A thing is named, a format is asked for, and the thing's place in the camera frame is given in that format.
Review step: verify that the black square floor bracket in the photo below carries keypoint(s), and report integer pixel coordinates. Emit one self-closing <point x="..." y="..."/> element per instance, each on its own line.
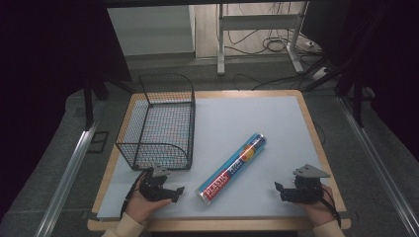
<point x="98" y="142"/>

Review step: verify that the white metal desk frame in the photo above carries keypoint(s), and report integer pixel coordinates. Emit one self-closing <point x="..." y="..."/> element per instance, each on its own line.
<point x="260" y="21"/>

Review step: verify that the white power strip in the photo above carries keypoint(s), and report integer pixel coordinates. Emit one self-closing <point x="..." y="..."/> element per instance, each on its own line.
<point x="320" y="74"/>

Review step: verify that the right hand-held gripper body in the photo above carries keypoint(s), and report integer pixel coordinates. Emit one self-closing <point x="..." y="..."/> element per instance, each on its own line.
<point x="304" y="189"/>

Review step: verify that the aluminium floor rail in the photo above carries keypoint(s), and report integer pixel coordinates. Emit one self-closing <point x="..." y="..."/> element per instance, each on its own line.
<point x="378" y="168"/>
<point x="66" y="181"/>

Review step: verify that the person's left hand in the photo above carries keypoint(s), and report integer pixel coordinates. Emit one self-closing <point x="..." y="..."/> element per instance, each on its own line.
<point x="140" y="207"/>

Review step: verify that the person's right hand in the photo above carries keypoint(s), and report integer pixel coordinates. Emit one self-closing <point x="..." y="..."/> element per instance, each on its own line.
<point x="318" y="210"/>

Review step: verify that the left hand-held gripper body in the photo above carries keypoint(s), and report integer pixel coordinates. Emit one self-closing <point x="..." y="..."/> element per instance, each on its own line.
<point x="150" y="189"/>

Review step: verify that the dark curtain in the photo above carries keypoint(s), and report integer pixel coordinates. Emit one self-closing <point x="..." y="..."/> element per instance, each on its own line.
<point x="388" y="65"/>
<point x="49" y="65"/>

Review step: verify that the blue plastic wrap roll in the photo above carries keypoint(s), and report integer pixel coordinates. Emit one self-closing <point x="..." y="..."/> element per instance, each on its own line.
<point x="232" y="168"/>

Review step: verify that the pale blue table mat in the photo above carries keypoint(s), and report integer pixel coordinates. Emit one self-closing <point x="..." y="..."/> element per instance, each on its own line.
<point x="263" y="131"/>

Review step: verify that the black metal stand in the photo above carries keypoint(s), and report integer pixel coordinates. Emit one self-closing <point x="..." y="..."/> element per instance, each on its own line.
<point x="88" y="105"/>
<point x="358" y="102"/>

